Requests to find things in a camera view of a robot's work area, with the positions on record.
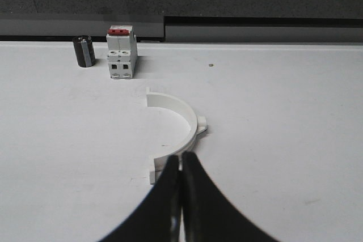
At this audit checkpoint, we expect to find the black cylindrical capacitor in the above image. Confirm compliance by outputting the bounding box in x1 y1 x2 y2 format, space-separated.
72 35 96 68

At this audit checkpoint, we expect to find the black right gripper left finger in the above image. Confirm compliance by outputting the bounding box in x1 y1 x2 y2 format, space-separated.
101 155 182 241

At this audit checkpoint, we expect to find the white half pipe clamp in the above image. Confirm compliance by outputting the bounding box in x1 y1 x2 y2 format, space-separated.
146 87 208 185

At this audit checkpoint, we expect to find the white red circuit breaker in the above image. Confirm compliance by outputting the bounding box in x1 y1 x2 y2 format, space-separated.
106 25 138 79

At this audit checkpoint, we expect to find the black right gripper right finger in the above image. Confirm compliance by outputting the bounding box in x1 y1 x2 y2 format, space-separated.
181 152 276 241

